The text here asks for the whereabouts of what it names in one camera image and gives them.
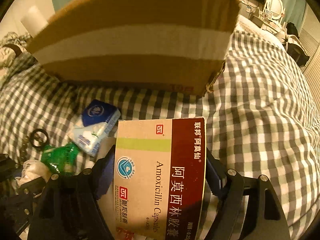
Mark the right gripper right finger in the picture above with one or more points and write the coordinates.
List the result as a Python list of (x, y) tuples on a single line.
[(264, 217)]

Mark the white oval vanity mirror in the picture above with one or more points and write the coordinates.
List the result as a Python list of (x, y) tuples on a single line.
[(276, 8)]

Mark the chair with piled clothes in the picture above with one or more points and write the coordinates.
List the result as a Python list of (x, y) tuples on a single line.
[(294, 47)]

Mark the white dressing table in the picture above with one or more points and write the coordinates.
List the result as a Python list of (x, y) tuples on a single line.
[(263, 22)]

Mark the white fluffy blanket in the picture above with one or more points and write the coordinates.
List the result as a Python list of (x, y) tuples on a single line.
[(244, 24)]

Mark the amoxicillin capsules medicine box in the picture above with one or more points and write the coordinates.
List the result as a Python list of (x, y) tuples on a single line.
[(159, 178)]

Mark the white louvered wardrobe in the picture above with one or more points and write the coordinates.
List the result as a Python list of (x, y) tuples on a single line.
[(309, 37)]

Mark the blue white tissue pack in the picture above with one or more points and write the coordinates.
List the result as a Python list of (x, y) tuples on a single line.
[(93, 125)]

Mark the green foil snack bag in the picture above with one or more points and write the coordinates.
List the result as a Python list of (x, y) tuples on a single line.
[(62, 159)]

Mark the grey checkered bed sheet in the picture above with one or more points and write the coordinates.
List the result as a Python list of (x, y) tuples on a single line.
[(261, 117)]

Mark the narrow teal curtain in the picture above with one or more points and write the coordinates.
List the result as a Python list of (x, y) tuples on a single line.
[(294, 12)]

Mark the floral white black quilt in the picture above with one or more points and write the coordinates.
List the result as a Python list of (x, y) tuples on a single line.
[(12, 46)]

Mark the brown cardboard box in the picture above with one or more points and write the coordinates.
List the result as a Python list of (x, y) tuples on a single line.
[(171, 45)]

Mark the white crumpled tissue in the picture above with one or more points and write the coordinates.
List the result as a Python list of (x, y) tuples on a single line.
[(33, 169)]

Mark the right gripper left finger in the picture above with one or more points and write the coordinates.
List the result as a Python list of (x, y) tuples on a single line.
[(68, 206)]

